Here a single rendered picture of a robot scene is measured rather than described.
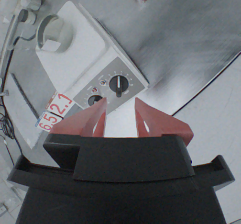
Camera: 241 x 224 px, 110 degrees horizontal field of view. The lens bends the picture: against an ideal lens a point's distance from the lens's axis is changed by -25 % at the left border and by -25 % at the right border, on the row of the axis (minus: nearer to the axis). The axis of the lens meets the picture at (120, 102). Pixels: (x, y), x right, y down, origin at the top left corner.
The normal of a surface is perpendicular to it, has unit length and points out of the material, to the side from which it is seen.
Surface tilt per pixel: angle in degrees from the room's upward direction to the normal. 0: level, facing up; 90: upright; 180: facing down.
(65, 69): 0
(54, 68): 0
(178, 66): 0
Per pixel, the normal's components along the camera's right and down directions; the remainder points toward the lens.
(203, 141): -0.32, 0.21
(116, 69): 0.01, 0.58
